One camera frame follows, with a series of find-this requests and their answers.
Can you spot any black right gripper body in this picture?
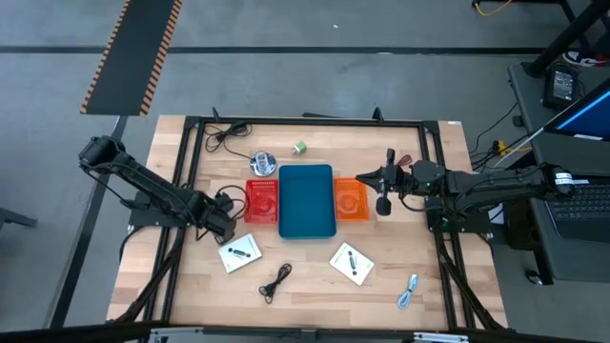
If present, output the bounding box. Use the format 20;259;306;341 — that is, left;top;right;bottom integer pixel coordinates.
376;148;420;217

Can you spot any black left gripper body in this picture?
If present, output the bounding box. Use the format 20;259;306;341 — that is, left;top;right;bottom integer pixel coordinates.
204;209;238;245

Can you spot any white product box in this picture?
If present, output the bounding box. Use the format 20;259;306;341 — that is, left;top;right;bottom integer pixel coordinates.
217;232;263;274
328;241;376;287

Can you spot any light blue cable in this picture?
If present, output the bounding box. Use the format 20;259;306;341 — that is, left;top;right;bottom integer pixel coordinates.
396;273;420;310

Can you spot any blue plastic bin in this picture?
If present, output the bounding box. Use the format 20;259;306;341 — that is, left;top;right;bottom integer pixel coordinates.
277;164;338;239

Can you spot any orange plastic basket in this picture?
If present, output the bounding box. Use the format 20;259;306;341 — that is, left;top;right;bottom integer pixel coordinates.
332;176;371;223

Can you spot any red plastic basket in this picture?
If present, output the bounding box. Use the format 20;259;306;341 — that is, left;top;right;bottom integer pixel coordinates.
243;178;280;225

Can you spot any silver round puck device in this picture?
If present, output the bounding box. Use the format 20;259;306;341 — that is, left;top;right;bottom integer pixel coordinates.
249;151;278;178

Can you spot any yellow power plug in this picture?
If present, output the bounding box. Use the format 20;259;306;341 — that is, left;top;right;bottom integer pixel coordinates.
493;140;533;156

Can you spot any black laptop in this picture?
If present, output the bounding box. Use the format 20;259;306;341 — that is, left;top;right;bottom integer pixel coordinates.
545;178;610;244

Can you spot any dark grey side desk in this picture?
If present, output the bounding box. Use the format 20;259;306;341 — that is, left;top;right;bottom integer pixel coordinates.
507;61;610;286

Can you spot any black power supply unit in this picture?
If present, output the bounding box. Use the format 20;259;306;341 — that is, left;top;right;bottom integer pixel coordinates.
542;64;580;111

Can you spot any black orange striped floor mat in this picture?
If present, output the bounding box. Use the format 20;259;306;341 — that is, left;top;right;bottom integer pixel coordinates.
79;0;184;117

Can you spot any monitor with blue screen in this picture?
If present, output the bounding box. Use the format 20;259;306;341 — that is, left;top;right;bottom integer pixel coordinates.
542;78;610;143

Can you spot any grey furniture leg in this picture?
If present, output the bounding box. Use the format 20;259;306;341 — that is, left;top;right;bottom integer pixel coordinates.
0;207;38;230

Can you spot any black table leg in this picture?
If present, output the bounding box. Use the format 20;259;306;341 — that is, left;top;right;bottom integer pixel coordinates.
523;0;610;78

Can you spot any person's shoe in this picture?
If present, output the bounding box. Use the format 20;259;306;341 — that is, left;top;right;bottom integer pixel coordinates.
561;50;610;68

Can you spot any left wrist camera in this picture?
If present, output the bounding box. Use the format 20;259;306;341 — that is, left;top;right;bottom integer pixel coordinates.
214;192;235;213

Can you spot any black table frame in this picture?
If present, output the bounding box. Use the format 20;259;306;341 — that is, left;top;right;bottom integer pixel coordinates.
113;107;509;333

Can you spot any black puck device cable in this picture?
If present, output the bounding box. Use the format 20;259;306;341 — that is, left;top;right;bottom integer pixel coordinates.
203;121;254;161

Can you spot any black overhead frame beam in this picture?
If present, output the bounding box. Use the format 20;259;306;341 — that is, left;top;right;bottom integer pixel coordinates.
0;321;610;343

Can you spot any yellow floor cable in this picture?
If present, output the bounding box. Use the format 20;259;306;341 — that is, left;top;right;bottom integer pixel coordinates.
474;0;514;17

